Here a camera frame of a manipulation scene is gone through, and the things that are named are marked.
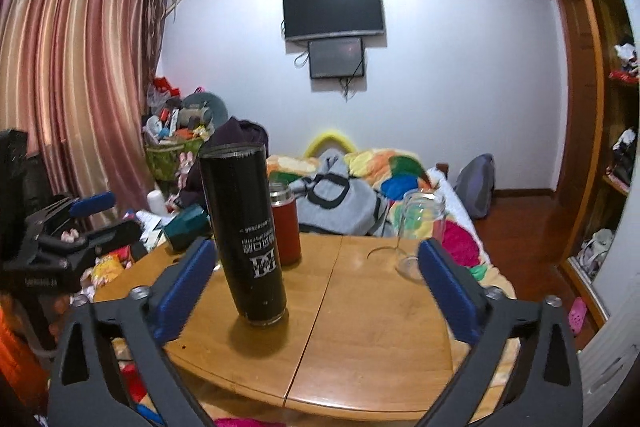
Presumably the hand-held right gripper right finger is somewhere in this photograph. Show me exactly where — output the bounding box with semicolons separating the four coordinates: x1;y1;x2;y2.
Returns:
415;239;584;427

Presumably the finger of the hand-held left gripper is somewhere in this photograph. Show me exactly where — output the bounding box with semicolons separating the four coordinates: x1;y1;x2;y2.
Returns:
22;190;117;234
37;218;146;260

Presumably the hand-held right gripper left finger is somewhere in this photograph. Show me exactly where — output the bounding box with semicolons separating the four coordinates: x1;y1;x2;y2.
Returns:
47;237;221;427

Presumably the tall black cup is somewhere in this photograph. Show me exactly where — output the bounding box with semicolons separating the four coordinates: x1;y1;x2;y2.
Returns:
199;144;289;327

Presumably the dark green cup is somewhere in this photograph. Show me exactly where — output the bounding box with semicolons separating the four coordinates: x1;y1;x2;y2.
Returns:
162;205;214;253

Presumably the clear glass cup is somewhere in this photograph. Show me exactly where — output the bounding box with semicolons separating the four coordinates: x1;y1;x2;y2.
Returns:
395;188;447;282

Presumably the red thermos cup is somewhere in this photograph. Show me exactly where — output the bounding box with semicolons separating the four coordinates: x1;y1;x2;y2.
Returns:
268;180;303;267

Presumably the yellow snack packet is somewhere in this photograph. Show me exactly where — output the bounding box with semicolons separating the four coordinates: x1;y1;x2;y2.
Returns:
91;254;127;289

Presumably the white bottle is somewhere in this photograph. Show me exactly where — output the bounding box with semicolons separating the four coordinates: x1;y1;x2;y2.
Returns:
146;189;169;216

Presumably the green basket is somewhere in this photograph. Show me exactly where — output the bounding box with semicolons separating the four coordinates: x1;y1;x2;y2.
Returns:
145;138;211;182

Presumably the orange cloth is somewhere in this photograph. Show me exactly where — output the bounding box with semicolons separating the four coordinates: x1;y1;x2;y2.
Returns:
0;296;50;410

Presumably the grey purple bag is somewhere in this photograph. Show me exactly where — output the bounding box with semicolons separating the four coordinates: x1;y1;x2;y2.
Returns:
453;153;497;221

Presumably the pink striped curtain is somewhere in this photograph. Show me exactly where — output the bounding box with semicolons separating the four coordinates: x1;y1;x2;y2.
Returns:
0;0;172;228

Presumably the colourful patterned blanket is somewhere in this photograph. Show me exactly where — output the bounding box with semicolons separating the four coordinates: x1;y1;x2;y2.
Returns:
266;148;503;284

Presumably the pink slipper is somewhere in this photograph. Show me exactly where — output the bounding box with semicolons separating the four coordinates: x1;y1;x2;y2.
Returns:
567;297;589;336

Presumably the grey backpack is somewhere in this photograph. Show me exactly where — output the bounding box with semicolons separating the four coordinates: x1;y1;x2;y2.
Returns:
287;149;397;238

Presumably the dark purple cloth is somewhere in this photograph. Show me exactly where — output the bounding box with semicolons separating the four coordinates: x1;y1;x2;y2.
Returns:
207;117;271;158

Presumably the yellow curved headrest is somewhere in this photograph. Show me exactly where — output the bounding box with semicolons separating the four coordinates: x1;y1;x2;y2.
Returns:
305;132;359;158

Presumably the wooden wardrobe shelf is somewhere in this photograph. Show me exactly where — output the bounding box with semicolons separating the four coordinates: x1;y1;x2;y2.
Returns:
479;0;640;333

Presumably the small black wall monitor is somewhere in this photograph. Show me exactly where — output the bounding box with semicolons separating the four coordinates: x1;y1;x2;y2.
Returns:
307;37;365;80

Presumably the black wall television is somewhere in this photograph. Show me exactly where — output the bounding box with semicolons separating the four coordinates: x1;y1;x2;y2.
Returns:
281;0;387;42

